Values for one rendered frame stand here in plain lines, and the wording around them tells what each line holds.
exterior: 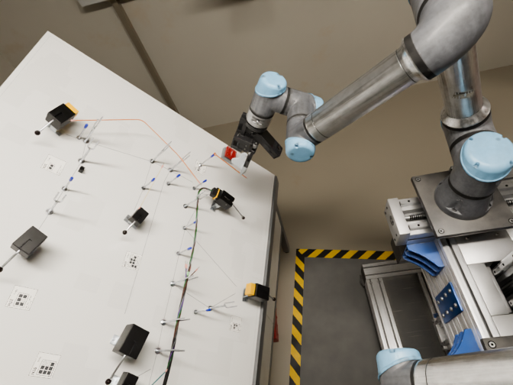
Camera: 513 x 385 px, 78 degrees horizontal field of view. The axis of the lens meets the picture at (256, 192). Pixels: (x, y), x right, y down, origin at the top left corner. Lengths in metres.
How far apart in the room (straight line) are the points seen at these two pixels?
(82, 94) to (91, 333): 0.73
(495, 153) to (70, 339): 1.14
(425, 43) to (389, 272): 1.52
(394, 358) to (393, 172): 2.11
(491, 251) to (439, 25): 0.74
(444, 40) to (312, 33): 2.11
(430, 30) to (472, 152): 0.38
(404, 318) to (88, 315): 1.52
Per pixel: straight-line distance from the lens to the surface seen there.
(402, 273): 2.01
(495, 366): 0.54
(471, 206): 1.08
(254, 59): 2.79
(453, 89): 0.94
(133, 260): 1.04
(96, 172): 1.09
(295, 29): 2.70
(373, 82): 0.72
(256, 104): 0.90
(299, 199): 2.48
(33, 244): 0.89
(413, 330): 1.95
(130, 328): 0.90
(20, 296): 0.96
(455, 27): 0.69
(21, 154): 1.06
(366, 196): 2.49
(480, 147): 0.98
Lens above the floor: 2.09
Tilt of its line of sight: 54 degrees down
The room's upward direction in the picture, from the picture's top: 20 degrees counter-clockwise
